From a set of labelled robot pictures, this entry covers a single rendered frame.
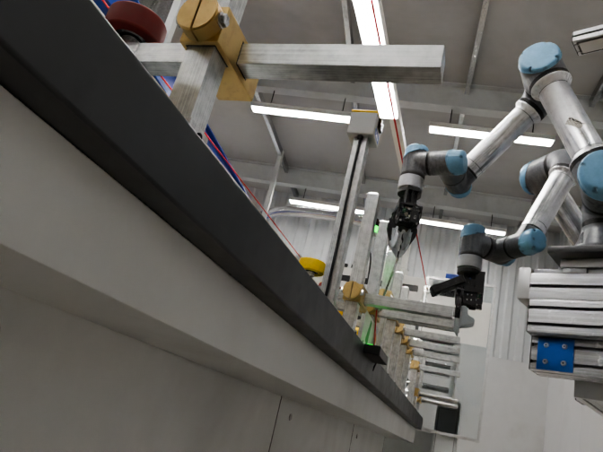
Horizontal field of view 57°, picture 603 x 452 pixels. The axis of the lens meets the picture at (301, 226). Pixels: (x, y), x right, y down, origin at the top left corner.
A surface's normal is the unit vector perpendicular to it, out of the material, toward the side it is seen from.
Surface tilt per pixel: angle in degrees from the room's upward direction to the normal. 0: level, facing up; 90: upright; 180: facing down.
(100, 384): 90
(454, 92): 90
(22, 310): 90
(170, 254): 90
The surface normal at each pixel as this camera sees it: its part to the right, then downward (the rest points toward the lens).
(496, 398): -0.15, -0.37
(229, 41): 0.94, 0.11
